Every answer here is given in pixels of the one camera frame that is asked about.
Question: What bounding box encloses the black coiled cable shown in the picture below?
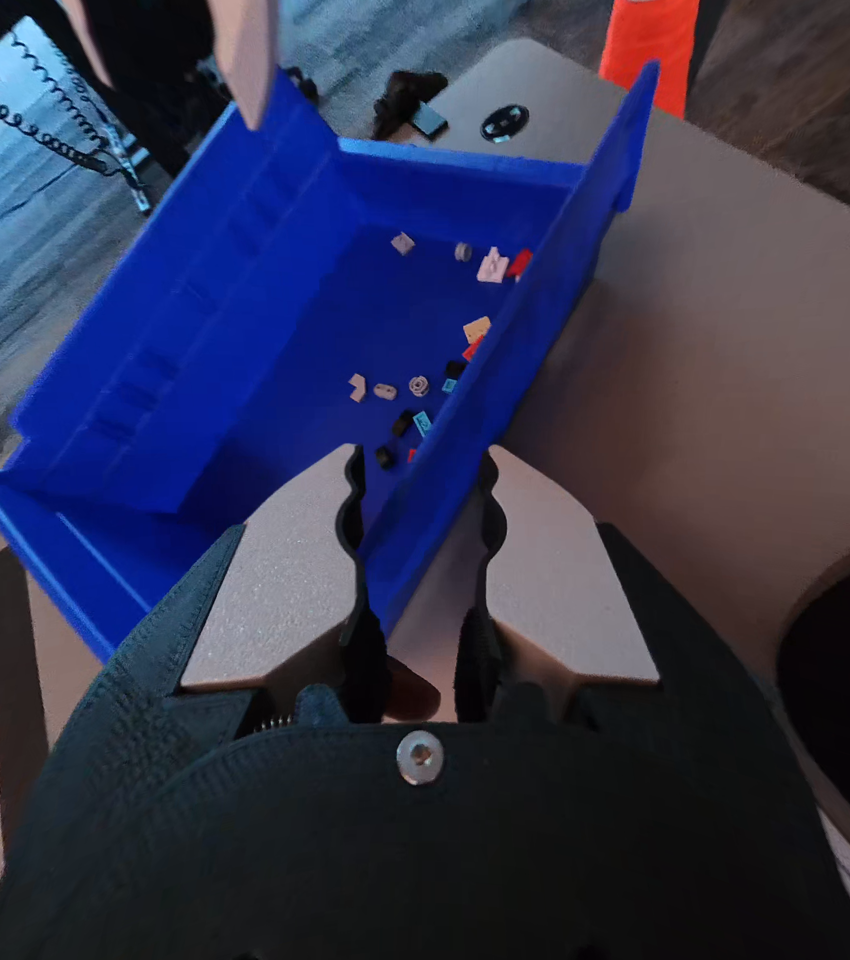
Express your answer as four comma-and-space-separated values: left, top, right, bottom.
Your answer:
0, 30, 152, 215

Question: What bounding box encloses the pile of loose lego pieces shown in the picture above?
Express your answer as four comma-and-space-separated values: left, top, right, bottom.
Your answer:
346, 228, 538, 474

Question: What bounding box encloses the round table cable grommet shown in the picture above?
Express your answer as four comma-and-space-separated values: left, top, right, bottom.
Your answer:
479, 103, 531, 142

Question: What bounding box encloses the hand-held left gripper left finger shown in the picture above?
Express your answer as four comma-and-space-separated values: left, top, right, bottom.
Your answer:
179, 442, 393, 726

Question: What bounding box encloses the blue plastic bin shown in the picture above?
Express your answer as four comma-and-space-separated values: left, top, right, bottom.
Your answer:
0, 60, 662, 665

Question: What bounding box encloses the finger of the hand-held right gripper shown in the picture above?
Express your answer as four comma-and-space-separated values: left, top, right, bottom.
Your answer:
59, 0, 116, 89
211, 0, 279, 132

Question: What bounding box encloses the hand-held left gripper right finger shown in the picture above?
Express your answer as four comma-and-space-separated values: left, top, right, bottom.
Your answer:
455, 444, 661, 725

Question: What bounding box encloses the orange cone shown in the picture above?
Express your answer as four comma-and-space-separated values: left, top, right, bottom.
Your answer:
599, 0, 702, 121

